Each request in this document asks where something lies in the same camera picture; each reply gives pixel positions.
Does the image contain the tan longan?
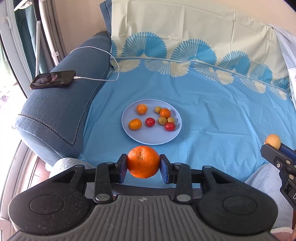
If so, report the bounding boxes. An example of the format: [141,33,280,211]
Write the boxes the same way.
[158,116,167,126]
[167,116,175,123]
[264,134,281,150]
[154,106,162,114]

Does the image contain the blue denim sofa armrest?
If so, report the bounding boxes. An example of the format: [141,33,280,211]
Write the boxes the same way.
[13,32,111,166]

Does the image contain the small orange mandarin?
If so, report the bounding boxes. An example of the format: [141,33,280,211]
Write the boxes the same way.
[127,146,160,179]

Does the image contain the black smartphone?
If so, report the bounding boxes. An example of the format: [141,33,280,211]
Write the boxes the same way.
[30,70,76,90]

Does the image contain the plastic orange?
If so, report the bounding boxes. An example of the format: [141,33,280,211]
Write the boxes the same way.
[135,103,148,115]

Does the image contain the light blue plate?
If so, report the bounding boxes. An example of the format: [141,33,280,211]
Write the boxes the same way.
[121,99,182,146]

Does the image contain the garment steamer stand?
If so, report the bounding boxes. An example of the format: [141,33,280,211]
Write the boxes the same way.
[14,0,47,77]

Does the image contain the white charging cable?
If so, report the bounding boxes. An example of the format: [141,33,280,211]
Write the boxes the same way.
[69,46,120,82]

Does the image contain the red cherry tomato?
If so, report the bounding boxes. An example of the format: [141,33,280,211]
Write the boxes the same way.
[145,118,156,128]
[164,122,177,132]

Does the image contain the white fluffy cushion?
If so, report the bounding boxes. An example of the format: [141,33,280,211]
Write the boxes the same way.
[49,158,94,178]

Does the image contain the blue patterned sofa cover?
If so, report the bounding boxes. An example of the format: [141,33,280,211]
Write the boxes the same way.
[80,1,295,180]

